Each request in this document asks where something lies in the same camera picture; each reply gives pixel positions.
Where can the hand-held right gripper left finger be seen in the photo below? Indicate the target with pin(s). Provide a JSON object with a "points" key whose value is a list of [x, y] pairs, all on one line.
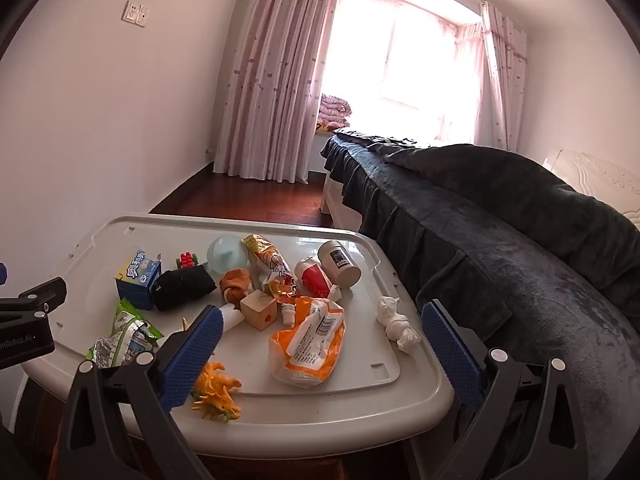
{"points": [[192, 355]]}

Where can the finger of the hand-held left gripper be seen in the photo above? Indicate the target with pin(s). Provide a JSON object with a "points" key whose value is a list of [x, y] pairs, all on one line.
{"points": [[45, 296], [3, 274]]}

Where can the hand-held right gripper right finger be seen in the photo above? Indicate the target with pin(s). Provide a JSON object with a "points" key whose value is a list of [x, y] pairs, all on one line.
{"points": [[452, 355]]}

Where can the red and green toy car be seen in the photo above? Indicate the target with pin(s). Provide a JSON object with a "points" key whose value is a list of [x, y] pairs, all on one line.
{"points": [[186, 261]]}

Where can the orange and white snack bag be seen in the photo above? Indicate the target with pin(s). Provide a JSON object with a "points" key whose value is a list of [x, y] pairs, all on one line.
{"points": [[307, 345]]}

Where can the yellow orange jelly drink pouch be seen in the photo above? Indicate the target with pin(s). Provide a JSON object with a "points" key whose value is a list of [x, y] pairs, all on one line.
{"points": [[270, 262]]}

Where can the orange toy dinosaur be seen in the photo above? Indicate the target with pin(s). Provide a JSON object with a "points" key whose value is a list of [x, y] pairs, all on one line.
{"points": [[216, 390]]}

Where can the white plastic tube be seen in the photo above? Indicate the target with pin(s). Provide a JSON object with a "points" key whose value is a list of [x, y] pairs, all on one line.
{"points": [[231, 317]]}

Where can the crumpled white tissue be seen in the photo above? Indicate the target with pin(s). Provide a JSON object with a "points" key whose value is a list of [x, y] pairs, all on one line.
{"points": [[397, 327]]}

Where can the black cloth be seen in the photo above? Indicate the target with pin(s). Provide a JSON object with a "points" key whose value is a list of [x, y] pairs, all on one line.
{"points": [[182, 287]]}

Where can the green snack wrapper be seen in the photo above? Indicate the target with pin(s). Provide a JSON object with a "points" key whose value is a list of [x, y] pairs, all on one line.
{"points": [[125, 337]]}

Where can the wooden block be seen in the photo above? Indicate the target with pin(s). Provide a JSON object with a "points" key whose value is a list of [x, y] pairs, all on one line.
{"points": [[258, 310]]}

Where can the blue yellow small box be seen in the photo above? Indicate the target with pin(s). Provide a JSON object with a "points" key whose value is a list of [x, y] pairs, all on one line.
{"points": [[136, 275]]}

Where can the pale blue plastic ball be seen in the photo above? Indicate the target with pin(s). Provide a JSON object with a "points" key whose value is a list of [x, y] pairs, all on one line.
{"points": [[226, 254]]}

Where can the white plastic storage box lid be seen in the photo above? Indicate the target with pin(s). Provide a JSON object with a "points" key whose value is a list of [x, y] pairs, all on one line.
{"points": [[350, 390]]}

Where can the red and white cup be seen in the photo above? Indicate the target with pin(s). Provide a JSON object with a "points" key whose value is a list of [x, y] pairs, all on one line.
{"points": [[312, 277]]}

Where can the grey paper cup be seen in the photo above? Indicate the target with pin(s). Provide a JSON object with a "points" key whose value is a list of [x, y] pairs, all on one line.
{"points": [[340, 262]]}

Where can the white headboard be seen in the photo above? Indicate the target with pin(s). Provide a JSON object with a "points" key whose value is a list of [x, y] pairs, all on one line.
{"points": [[600, 180]]}

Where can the folded pink quilt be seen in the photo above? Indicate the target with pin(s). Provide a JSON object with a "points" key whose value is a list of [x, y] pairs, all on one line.
{"points": [[335, 110]]}

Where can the pink patterned curtain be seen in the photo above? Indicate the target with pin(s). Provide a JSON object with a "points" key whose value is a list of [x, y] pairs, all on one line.
{"points": [[502, 75], [280, 70]]}

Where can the window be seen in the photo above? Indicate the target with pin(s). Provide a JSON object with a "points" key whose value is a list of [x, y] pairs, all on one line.
{"points": [[400, 60]]}

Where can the white bed frame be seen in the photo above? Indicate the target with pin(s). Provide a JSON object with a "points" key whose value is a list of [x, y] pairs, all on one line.
{"points": [[340, 205]]}

